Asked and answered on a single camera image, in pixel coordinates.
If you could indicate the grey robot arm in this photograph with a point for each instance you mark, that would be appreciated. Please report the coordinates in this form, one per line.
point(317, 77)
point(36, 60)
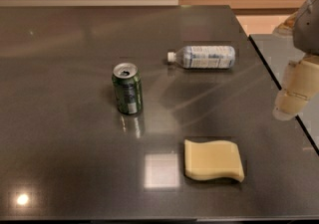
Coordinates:
point(304, 28)

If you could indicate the green soda can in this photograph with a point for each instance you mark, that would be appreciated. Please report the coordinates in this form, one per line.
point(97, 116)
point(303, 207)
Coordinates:
point(128, 88)

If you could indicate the yellow sponge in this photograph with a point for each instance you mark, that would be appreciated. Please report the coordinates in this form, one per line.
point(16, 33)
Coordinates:
point(212, 160)

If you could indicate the clear plastic water bottle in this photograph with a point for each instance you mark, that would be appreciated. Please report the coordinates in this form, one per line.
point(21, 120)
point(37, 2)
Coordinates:
point(203, 57)

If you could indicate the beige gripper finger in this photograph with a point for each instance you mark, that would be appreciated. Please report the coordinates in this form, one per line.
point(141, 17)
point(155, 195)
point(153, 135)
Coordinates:
point(300, 84)

